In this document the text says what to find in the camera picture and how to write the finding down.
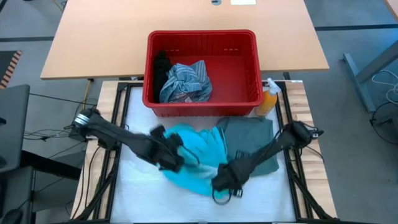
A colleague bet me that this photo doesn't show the white floor cable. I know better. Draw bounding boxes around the white floor cable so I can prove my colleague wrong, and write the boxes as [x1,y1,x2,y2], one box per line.
[371,69,398,105]

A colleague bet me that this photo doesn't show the black garment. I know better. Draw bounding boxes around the black garment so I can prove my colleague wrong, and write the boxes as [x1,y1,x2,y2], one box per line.
[152,50,173,103]

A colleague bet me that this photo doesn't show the dark grey cabinet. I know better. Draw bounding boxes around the dark grey cabinet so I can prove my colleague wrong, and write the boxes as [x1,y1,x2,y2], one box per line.
[0,84,31,174]

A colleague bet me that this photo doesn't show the red plastic laundry bin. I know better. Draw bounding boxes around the red plastic laundry bin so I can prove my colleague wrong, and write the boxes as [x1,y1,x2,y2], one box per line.
[142,29,265,118]

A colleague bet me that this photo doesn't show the striped hazard floor mat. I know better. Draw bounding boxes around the striped hazard floor mat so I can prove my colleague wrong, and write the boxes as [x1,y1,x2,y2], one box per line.
[0,50,23,89]

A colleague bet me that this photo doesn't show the turquoise garment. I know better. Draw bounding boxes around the turquoise garment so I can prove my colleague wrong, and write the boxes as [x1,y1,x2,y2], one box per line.
[160,123,230,200]

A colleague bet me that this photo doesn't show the tan wooden desk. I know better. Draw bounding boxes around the tan wooden desk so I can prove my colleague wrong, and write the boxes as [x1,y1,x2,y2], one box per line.
[40,0,330,80]

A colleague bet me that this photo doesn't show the long black floor cable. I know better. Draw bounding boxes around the long black floor cable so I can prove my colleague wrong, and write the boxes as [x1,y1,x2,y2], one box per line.
[29,92,98,107]

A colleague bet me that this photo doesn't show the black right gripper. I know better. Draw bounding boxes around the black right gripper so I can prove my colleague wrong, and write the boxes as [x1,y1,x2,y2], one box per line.
[211,150,251,199]

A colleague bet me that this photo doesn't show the grey striped garment with label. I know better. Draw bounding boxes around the grey striped garment with label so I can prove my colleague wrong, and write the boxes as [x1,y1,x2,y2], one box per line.
[159,60,213,104]

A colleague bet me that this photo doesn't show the grey metal desk leg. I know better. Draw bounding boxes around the grey metal desk leg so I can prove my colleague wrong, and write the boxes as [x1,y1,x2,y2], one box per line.
[343,39,398,113]

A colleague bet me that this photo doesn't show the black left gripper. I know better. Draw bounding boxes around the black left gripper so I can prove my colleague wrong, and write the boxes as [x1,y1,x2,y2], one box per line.
[141,124,187,174]

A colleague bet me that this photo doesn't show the black floor beam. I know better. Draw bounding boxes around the black floor beam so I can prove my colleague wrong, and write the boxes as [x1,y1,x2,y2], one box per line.
[19,150,83,182]

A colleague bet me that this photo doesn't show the black looped floor cable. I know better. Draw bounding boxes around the black looped floor cable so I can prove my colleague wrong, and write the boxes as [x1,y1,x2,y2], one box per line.
[369,101,398,156]

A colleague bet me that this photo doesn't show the orange spray bottle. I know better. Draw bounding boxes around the orange spray bottle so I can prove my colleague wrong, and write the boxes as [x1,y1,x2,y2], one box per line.
[255,77,282,117]

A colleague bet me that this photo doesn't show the yellow cable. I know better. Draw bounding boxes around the yellow cable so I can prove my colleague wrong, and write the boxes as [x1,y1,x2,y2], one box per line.
[82,80,91,110]

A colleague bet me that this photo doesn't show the grey-green trousers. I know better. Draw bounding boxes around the grey-green trousers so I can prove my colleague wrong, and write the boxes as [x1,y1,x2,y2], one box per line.
[216,116,280,177]

